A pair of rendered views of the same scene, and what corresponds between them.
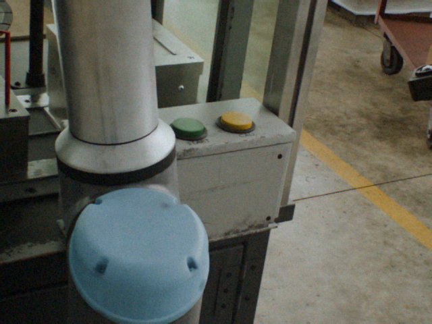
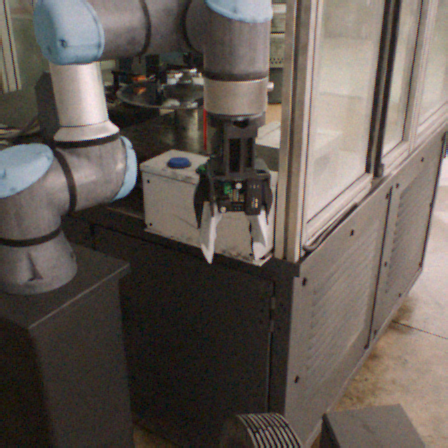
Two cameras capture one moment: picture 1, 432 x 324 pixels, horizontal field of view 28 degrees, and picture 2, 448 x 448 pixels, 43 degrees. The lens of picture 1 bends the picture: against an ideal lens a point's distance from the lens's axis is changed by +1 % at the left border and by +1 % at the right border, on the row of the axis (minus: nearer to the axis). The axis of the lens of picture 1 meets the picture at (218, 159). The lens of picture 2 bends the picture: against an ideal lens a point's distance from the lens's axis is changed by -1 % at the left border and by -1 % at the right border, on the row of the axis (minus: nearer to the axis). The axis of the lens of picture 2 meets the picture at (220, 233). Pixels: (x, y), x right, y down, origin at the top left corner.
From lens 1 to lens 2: 1.06 m
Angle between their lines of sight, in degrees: 58
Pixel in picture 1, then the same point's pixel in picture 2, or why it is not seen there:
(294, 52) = (283, 138)
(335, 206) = not seen: outside the picture
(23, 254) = (138, 215)
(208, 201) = not seen: hidden behind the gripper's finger
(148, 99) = (74, 106)
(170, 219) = (28, 157)
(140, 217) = (23, 152)
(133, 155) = (63, 133)
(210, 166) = not seen: hidden behind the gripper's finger
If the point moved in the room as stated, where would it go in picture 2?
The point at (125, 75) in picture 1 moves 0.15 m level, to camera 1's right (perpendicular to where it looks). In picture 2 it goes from (59, 88) to (76, 108)
